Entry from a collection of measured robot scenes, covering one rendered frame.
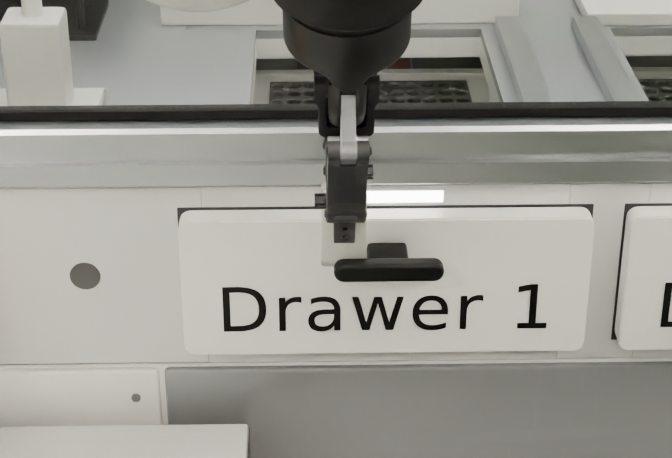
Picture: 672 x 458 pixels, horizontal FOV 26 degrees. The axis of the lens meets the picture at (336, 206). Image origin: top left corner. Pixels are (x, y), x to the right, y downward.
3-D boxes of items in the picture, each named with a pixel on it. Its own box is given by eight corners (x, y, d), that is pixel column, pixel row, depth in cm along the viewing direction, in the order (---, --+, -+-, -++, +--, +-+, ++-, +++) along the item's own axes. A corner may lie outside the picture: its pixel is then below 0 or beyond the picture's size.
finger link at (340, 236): (356, 179, 94) (357, 213, 92) (355, 231, 97) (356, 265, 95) (333, 179, 94) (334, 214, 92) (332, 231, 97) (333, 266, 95)
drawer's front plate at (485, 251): (583, 351, 106) (595, 217, 101) (184, 355, 105) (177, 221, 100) (579, 338, 108) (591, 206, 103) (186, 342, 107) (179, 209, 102)
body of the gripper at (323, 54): (282, -59, 86) (285, 59, 93) (281, 35, 80) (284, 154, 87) (409, -59, 86) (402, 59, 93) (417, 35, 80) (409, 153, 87)
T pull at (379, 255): (444, 282, 99) (444, 264, 98) (334, 283, 99) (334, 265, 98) (439, 256, 102) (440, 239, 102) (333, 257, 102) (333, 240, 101)
